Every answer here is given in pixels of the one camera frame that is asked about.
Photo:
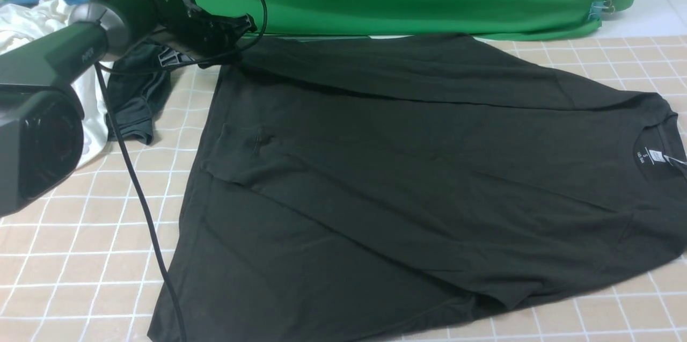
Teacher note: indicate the blue binder clip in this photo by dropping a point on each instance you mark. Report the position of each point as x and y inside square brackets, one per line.
[598, 9]

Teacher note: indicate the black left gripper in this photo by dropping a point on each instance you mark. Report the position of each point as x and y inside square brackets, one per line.
[192, 35]

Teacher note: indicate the dark gray long-sleeve top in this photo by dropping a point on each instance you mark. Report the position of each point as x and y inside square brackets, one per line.
[350, 189]

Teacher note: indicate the checkered beige table cloth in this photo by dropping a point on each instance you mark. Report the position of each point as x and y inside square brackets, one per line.
[77, 265]

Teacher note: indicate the white crumpled shirt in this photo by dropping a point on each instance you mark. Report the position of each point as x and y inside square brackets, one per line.
[23, 24]

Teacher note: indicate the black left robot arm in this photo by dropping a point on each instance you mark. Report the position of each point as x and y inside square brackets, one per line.
[42, 131]

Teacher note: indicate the dark teal crumpled garment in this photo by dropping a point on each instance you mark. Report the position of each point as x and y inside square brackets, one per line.
[140, 93]

